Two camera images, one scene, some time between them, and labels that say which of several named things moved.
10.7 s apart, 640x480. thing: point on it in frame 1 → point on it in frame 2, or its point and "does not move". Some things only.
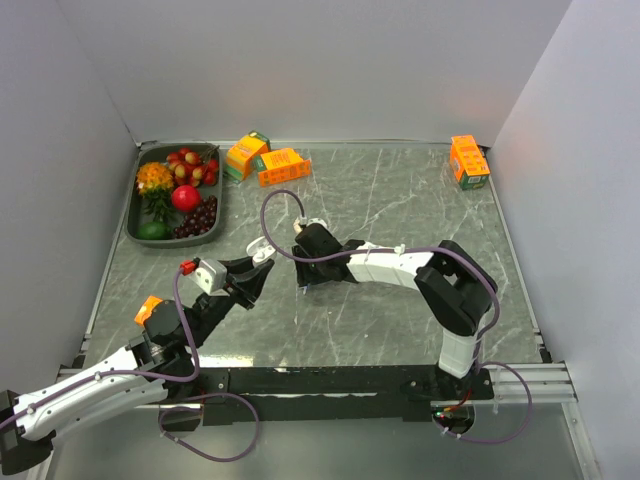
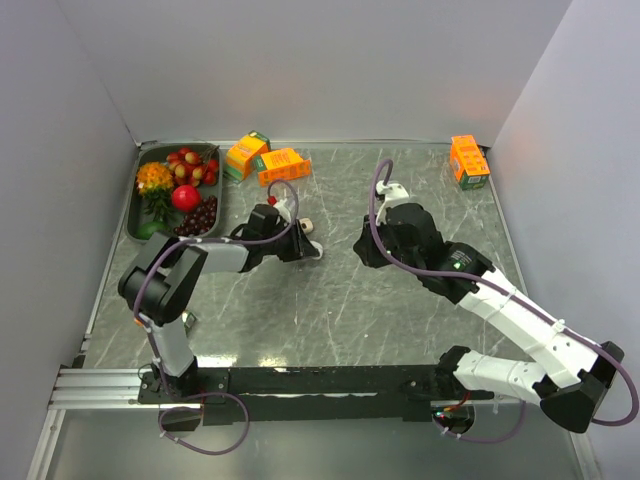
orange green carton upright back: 241,155 does not move
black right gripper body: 311,272 → 405,256
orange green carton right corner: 468,162 does not move
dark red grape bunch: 200,221 does not move
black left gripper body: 211,312 → 288,246
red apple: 186,197 does not move
